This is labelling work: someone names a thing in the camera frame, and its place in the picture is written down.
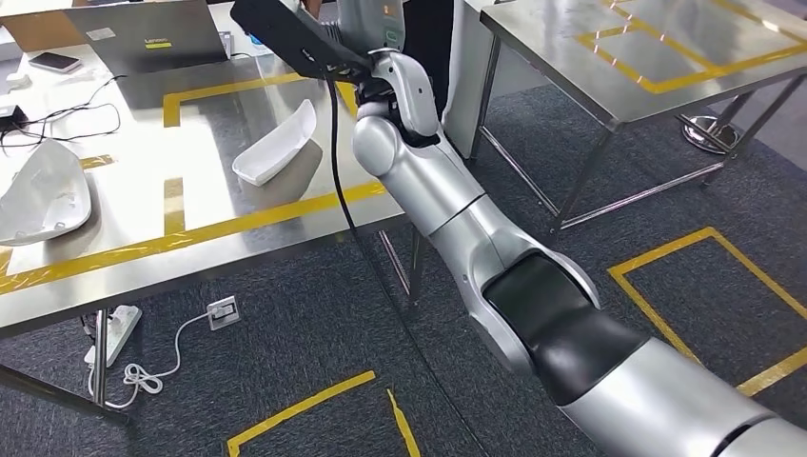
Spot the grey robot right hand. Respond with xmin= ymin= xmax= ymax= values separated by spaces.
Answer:
xmin=335 ymin=0 xmax=406 ymax=57

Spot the white curved plastic part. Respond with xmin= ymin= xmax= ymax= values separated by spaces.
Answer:
xmin=0 ymin=138 xmax=93 ymax=248
xmin=231 ymin=98 xmax=319 ymax=188

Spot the steel workbench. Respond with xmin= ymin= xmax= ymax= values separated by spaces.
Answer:
xmin=0 ymin=0 xmax=424 ymax=425

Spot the grey laptop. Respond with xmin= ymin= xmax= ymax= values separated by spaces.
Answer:
xmin=63 ymin=0 xmax=230 ymax=77

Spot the steel table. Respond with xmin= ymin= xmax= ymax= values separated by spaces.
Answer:
xmin=469 ymin=0 xmax=807 ymax=236

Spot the steel floor socket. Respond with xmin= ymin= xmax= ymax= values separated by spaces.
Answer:
xmin=206 ymin=295 xmax=243 ymax=332

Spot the cardboard box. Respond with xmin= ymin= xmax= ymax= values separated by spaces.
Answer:
xmin=0 ymin=10 xmax=80 ymax=53

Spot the round steel stanchion base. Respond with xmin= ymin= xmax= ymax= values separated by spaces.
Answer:
xmin=682 ymin=114 xmax=742 ymax=156

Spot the black power adapter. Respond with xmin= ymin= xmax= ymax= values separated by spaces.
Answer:
xmin=0 ymin=104 xmax=30 ymax=133

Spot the yellow floor tape square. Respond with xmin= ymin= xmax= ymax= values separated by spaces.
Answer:
xmin=606 ymin=227 xmax=807 ymax=399
xmin=226 ymin=369 xmax=423 ymax=457

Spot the white power strip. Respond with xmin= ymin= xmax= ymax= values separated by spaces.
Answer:
xmin=83 ymin=305 xmax=144 ymax=369

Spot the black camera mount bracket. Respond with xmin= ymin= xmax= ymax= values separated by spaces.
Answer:
xmin=229 ymin=0 xmax=374 ymax=83

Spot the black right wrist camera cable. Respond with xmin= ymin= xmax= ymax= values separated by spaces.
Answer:
xmin=325 ymin=76 xmax=490 ymax=457

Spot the white power cable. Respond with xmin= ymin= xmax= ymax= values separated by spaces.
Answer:
xmin=87 ymin=311 xmax=214 ymax=411

